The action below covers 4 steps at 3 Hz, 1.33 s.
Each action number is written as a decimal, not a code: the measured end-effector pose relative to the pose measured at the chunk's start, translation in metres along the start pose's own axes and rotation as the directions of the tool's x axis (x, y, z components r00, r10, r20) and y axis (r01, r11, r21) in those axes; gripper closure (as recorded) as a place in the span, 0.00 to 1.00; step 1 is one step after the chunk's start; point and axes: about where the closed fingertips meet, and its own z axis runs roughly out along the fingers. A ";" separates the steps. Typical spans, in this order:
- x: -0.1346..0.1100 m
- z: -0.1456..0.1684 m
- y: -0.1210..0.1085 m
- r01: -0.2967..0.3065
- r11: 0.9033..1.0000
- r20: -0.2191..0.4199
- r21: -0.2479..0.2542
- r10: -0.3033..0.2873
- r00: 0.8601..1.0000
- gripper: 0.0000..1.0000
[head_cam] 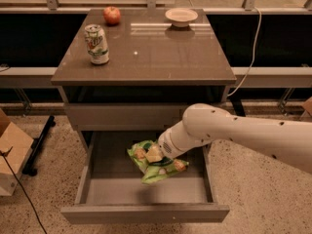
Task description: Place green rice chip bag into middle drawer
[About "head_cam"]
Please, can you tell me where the black table leg foot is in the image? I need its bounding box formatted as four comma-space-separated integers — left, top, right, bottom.
228, 90, 246, 117

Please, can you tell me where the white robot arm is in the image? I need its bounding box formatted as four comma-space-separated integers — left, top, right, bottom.
146, 103, 312, 174

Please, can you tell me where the white shallow bowl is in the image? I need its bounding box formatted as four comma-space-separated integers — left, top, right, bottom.
165, 8, 198, 27

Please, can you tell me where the black metal stand leg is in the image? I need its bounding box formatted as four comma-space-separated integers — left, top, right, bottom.
22, 115, 56, 176

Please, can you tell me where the closed grey top drawer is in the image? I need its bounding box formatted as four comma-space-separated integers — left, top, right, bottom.
64, 103, 187, 131

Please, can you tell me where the white power cable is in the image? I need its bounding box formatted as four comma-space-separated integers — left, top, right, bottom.
226, 7, 263, 98

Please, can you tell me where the thin black cable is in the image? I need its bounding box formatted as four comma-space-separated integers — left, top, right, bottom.
0, 150, 49, 234

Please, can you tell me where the open grey middle drawer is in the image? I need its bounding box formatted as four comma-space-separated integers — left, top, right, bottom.
61, 132, 229, 224

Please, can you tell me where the grey drawer cabinet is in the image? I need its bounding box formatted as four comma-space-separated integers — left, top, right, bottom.
52, 9, 236, 147

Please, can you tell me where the cardboard box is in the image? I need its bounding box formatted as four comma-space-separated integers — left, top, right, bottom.
0, 109, 33, 196

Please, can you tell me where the green white soda can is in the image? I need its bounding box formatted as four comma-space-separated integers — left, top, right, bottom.
84, 24, 109, 65

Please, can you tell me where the red apple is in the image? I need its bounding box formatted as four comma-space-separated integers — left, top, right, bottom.
103, 6, 121, 25

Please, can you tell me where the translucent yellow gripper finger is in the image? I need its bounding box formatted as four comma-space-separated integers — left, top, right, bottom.
145, 144, 164, 163

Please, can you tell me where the green rice chip bag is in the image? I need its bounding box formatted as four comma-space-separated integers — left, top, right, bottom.
127, 140, 189, 184

